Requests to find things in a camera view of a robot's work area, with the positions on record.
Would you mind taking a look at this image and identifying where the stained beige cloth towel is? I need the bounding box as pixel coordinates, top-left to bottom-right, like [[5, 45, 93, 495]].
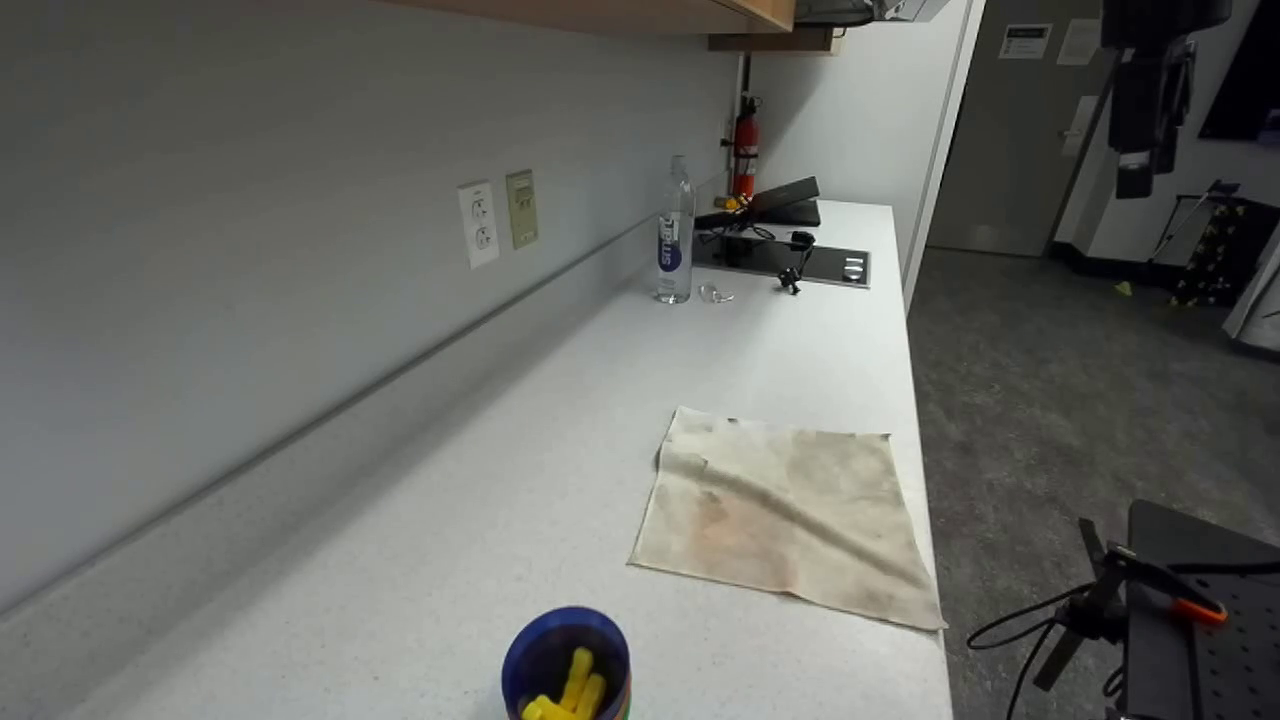
[[628, 402, 952, 637]]

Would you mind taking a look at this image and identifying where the clear plastic water bottle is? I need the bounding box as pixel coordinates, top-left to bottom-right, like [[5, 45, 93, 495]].
[[646, 153, 698, 306]]

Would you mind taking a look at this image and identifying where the black flat panel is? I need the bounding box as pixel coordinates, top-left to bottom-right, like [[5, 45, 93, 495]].
[[693, 228, 870, 291]]

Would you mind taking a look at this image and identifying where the black angled board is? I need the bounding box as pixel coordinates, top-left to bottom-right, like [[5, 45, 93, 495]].
[[745, 173, 824, 231]]

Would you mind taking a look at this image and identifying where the red fire extinguisher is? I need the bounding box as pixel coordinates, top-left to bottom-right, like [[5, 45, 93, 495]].
[[724, 90, 763, 213]]

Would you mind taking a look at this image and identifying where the blue bowl with yellow items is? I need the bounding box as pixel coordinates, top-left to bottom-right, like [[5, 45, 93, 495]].
[[497, 605, 635, 720]]

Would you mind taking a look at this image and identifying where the dark overhead appliance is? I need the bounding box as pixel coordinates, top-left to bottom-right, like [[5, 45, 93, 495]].
[[791, 0, 935, 32]]

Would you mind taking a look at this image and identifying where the grey door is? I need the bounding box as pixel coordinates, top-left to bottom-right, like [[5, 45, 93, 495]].
[[933, 0, 1117, 261]]

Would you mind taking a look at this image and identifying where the white paper sign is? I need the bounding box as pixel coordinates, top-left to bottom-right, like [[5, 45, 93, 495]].
[[1054, 14, 1108, 67], [994, 21, 1054, 64]]

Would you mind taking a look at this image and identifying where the black equipment cart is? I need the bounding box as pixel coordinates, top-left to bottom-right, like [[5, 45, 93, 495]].
[[1153, 177, 1280, 312]]

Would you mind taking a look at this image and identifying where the black perforated table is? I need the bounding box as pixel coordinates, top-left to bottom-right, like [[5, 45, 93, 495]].
[[1120, 495, 1280, 720]]

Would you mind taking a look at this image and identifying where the black clamp mount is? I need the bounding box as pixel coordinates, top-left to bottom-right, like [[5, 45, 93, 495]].
[[769, 228, 820, 299]]

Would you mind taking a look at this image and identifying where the wall power outlet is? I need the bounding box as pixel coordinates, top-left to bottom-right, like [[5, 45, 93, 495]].
[[499, 163, 545, 251]]

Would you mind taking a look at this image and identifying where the white wall outlet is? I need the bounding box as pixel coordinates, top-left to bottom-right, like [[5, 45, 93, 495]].
[[457, 177, 503, 276]]

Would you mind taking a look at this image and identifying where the wooden wall cabinet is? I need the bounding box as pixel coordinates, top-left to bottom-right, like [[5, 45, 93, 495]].
[[392, 0, 845, 54]]

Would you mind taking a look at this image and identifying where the black cable on floor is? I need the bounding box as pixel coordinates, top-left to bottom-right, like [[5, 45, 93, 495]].
[[965, 574, 1113, 720]]

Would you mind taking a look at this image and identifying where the orange handled clamp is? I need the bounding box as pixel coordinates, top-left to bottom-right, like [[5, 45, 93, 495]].
[[1075, 514, 1234, 637]]

